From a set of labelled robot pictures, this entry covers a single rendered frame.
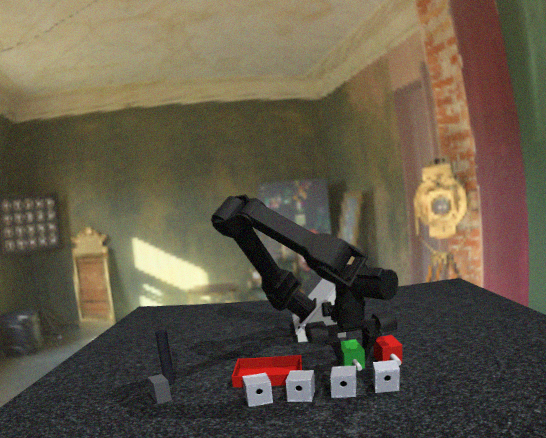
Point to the red block with white pin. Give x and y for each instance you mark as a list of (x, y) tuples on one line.
[(387, 348)]

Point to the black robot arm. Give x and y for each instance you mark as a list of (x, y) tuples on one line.
[(325, 254)]

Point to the red tray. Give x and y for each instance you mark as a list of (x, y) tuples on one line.
[(276, 368)]

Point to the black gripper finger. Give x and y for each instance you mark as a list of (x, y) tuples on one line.
[(368, 339), (336, 345)]

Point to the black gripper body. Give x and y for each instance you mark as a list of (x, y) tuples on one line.
[(350, 317)]

